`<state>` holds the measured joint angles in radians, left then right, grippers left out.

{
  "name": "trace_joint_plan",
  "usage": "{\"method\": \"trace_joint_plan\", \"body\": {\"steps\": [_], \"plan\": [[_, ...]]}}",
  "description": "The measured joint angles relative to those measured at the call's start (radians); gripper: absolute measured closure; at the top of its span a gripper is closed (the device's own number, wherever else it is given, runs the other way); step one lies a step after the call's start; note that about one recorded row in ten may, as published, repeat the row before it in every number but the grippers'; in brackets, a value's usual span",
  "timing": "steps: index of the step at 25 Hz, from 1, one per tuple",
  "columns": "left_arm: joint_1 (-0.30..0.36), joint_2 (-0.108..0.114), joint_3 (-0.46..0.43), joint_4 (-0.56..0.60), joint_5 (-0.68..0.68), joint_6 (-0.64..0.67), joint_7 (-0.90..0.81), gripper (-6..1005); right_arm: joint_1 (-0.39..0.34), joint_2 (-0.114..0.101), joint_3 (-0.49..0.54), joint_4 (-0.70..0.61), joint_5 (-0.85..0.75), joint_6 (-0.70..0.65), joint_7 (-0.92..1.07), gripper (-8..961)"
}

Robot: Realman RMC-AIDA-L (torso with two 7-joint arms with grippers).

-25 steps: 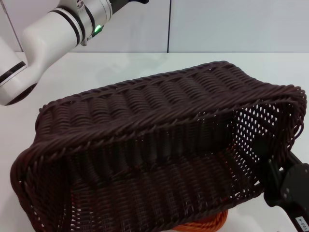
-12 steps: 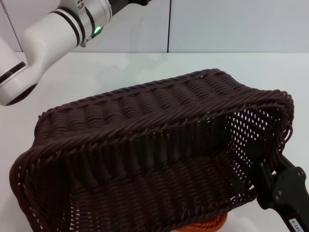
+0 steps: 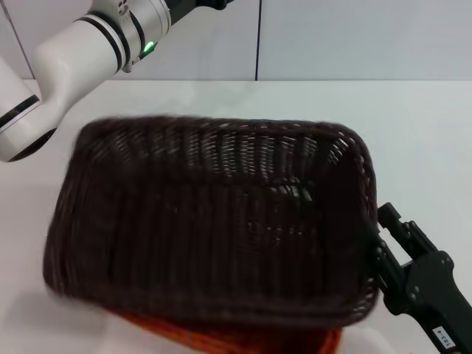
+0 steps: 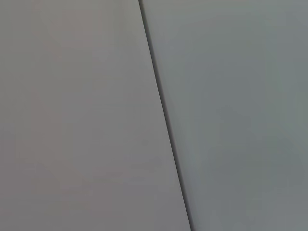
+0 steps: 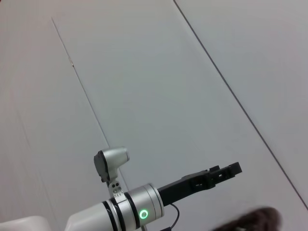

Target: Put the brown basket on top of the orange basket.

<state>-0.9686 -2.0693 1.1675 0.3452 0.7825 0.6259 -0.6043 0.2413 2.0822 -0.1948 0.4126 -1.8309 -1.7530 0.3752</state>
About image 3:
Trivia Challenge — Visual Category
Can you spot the orange woven wicker basket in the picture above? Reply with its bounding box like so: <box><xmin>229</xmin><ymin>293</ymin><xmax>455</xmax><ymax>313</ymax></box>
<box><xmin>110</xmin><ymin>308</ymin><xmax>344</xmax><ymax>354</ymax></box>

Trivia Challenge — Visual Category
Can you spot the dark brown woven basket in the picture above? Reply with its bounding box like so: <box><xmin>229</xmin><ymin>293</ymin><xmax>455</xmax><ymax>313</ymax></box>
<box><xmin>43</xmin><ymin>114</ymin><xmax>381</xmax><ymax>329</ymax></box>

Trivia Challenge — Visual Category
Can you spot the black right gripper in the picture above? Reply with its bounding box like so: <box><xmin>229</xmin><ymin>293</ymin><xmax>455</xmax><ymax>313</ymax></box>
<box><xmin>375</xmin><ymin>201</ymin><xmax>472</xmax><ymax>354</ymax></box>

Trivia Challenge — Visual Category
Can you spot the black wrist cable with connector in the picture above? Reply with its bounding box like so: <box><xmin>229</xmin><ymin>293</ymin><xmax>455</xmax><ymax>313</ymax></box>
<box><xmin>121</xmin><ymin>51</ymin><xmax>156</xmax><ymax>74</ymax></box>

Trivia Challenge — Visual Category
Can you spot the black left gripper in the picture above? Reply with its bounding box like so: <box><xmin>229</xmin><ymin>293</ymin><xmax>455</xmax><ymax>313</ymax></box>
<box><xmin>165</xmin><ymin>0</ymin><xmax>232</xmax><ymax>25</ymax></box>

